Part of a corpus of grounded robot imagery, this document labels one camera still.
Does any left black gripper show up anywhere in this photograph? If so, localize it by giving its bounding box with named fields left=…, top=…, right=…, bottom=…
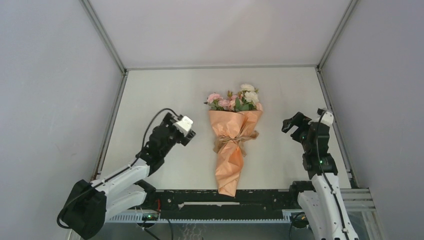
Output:
left=160, top=113, right=195, bottom=157

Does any tan ribbon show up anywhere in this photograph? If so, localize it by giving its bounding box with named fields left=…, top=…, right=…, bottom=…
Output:
left=213, top=130, right=259, bottom=157

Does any pink rose stem bunch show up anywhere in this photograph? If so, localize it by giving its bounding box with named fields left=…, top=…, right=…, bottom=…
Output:
left=203, top=91, right=239, bottom=112

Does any beige wrapping paper sheet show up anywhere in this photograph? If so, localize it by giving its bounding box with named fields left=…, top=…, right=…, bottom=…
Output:
left=208, top=110, right=263, bottom=197

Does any white rose stem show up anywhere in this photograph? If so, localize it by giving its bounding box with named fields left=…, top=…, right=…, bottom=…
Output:
left=231, top=83, right=263, bottom=112

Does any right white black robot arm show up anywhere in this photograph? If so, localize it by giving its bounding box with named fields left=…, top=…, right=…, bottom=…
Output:
left=281, top=108, right=359, bottom=240

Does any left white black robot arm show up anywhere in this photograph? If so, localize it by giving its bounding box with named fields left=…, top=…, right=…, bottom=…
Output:
left=56, top=108, right=196, bottom=240

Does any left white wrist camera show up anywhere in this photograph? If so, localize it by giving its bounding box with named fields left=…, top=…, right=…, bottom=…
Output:
left=173, top=115, right=194, bottom=137

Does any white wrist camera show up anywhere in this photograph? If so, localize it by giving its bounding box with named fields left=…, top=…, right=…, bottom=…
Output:
left=173, top=115, right=194, bottom=137
left=317, top=108, right=334, bottom=128

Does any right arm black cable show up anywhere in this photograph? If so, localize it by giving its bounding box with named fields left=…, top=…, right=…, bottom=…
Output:
left=288, top=109, right=352, bottom=240

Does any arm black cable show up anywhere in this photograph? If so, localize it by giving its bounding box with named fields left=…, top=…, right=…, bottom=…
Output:
left=55, top=107, right=183, bottom=240
left=288, top=109, right=352, bottom=240

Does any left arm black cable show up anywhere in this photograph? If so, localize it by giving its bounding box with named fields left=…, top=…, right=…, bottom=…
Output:
left=55, top=107, right=183, bottom=240

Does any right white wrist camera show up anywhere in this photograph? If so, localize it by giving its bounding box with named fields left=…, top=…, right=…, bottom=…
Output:
left=317, top=108, right=334, bottom=128

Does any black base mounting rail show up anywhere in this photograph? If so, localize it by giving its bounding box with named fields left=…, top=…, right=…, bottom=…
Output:
left=136, top=189, right=302, bottom=219

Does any white slotted cable duct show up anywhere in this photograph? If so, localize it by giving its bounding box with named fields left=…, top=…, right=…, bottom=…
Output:
left=105, top=211, right=292, bottom=224

